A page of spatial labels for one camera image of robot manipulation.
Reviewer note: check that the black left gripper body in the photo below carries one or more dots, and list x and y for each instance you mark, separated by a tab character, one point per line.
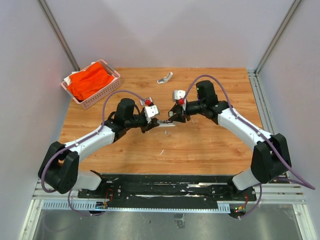
141	122

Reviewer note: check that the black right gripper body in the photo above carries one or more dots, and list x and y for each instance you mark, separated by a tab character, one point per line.
188	111

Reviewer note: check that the grey white stapler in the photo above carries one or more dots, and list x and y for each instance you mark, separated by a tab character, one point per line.
165	123

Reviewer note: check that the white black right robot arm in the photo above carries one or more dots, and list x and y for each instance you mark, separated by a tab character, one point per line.
270	153

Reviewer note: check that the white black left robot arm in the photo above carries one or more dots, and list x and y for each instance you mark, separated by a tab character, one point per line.
59	171

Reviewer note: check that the orange cloth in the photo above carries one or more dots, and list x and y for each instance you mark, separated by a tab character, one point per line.
84	84

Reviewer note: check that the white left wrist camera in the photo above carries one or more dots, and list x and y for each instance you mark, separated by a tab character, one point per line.
150	112

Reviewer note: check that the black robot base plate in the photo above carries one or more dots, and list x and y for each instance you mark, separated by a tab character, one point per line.
172	189

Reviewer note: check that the left aluminium frame post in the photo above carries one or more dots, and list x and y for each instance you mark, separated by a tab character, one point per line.
44	6

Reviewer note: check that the aluminium frame post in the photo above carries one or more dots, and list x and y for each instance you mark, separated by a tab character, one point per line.
44	6
293	9

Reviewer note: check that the grey slotted cable duct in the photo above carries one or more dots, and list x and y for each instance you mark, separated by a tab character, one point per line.
130	206

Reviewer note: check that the right aluminium frame post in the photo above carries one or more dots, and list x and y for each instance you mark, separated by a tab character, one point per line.
293	9

